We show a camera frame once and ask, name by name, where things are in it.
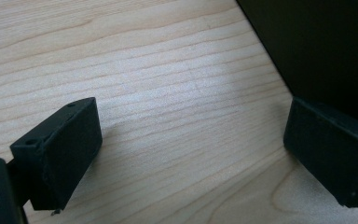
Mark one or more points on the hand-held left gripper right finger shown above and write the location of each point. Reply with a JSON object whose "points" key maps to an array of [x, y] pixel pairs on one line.
{"points": [[332, 149]]}

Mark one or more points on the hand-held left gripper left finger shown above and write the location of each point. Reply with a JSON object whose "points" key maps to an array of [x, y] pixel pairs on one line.
{"points": [[63, 155]]}

